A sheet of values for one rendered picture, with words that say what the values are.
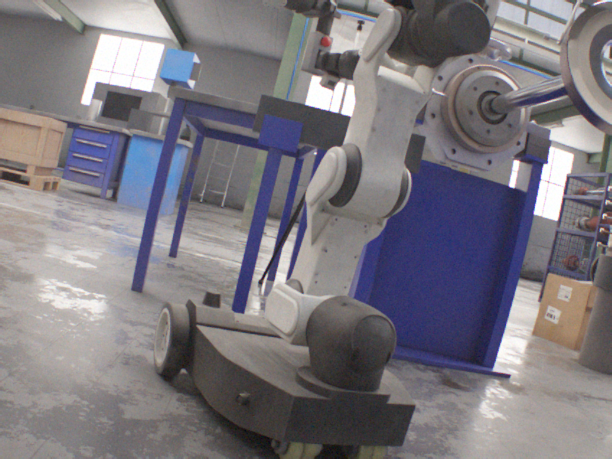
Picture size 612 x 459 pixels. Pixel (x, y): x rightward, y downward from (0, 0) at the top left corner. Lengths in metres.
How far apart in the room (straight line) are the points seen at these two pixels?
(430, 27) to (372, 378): 0.72
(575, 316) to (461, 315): 1.70
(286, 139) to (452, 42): 1.21
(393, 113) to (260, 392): 0.65
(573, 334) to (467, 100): 2.30
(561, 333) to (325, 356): 3.37
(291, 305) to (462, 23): 0.71
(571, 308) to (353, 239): 3.18
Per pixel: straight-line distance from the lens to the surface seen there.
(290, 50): 8.65
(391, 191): 1.46
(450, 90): 2.69
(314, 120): 2.41
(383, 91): 1.44
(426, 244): 2.89
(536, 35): 9.65
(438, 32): 1.31
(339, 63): 1.81
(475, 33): 1.32
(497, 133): 2.69
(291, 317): 1.47
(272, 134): 2.38
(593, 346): 3.85
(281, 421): 1.33
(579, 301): 4.54
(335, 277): 1.55
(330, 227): 1.51
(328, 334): 1.36
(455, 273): 2.94
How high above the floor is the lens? 0.54
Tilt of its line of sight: 3 degrees down
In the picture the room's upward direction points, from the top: 14 degrees clockwise
